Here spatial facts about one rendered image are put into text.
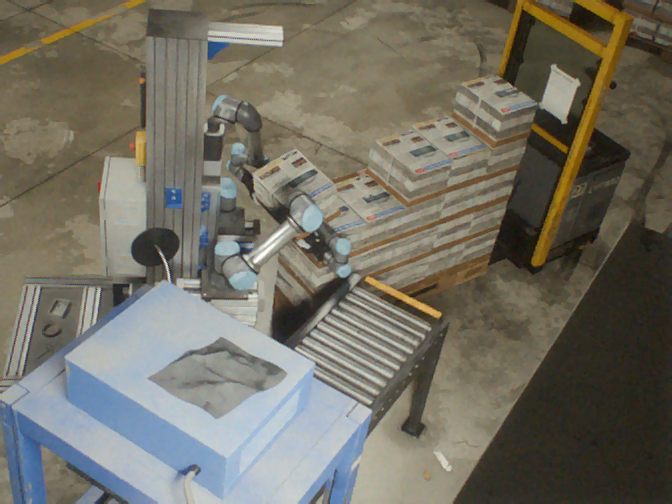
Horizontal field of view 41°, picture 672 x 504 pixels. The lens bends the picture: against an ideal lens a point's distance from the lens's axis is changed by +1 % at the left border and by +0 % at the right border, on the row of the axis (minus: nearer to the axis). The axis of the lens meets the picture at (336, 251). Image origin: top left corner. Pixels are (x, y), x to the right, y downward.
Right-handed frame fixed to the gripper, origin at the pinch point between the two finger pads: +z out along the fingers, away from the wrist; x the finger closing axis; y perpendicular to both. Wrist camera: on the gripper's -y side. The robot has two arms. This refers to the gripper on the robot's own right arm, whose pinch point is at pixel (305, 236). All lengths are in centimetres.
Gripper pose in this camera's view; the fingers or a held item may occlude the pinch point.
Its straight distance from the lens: 474.1
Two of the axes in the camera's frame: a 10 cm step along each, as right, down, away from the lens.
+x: -7.9, 5.2, -3.3
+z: -6.1, -5.7, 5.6
